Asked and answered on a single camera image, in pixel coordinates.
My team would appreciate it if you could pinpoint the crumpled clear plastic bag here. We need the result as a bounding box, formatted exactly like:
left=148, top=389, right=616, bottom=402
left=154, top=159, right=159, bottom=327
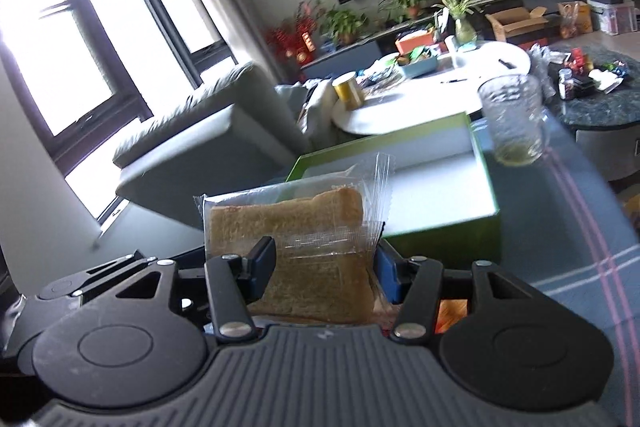
left=529, top=43, right=571, bottom=98

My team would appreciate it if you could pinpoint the blue striped tablecloth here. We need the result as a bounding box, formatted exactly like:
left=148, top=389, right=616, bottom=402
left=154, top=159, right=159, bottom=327
left=385, top=117, right=640, bottom=427

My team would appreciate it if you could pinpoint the orange plastic bag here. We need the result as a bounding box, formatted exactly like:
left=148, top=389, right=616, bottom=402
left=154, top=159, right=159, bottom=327
left=557, top=0, right=594, bottom=39

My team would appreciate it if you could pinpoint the white cushion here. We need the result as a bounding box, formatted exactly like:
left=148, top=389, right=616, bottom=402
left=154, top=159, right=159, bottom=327
left=276, top=79, right=342, bottom=148

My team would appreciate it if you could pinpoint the open cardboard box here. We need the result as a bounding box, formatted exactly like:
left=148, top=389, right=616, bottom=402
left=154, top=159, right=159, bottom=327
left=485, top=6, right=551, bottom=42

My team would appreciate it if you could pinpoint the dark marble round table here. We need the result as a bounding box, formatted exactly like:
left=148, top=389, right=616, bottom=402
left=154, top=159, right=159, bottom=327
left=542, top=38, right=640, bottom=180

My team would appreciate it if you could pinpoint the clear glass mug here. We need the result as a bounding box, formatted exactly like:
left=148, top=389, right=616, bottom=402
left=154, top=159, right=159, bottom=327
left=477, top=74, right=551, bottom=167

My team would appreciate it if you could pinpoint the grey sofa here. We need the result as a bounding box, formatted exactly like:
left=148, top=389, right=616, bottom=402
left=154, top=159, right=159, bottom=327
left=112, top=61, right=314, bottom=229

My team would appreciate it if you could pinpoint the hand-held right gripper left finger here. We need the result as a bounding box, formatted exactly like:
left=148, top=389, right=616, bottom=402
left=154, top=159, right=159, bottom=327
left=114, top=236, right=278, bottom=342

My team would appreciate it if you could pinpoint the dark television cabinet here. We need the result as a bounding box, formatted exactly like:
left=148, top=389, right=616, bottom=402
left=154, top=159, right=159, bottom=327
left=300, top=0, right=589, bottom=82

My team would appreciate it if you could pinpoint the green rectangular box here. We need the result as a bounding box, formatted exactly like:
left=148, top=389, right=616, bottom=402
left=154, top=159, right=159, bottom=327
left=285, top=112, right=503, bottom=266

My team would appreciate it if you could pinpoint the clear packet of sliced bread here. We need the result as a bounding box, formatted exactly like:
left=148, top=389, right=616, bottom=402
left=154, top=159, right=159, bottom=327
left=194, top=153, right=397, bottom=328

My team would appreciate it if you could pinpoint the spider plant in glass vase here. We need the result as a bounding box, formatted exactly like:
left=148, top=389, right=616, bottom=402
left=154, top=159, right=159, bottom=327
left=432, top=0, right=484, bottom=47

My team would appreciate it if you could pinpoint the yellow tin can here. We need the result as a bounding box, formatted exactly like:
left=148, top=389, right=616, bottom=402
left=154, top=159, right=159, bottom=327
left=332, top=72, right=366, bottom=110

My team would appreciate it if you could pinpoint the blue plastic basket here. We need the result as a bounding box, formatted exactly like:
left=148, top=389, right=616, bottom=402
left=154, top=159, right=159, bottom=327
left=397, top=54, right=441, bottom=79

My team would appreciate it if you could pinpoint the clear storage box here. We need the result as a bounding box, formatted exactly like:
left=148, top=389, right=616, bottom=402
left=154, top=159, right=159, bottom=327
left=587, top=0, right=639, bottom=36

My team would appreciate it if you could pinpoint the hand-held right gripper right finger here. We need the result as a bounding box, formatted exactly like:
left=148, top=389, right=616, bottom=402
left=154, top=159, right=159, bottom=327
left=375, top=241, right=533, bottom=342

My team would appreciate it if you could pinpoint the orange box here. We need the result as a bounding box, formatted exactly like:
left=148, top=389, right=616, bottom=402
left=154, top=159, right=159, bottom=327
left=394, top=31, right=439, bottom=56

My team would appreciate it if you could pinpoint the white round table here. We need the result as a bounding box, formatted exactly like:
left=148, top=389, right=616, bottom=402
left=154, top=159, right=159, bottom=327
left=332, top=41, right=532, bottom=138

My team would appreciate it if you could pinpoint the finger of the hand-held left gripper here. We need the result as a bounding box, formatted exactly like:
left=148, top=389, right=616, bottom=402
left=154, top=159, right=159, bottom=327
left=75, top=251, right=157, bottom=299

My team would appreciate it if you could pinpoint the red flower decoration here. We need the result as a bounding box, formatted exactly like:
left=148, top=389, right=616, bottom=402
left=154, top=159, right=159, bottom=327
left=264, top=3, right=321, bottom=66

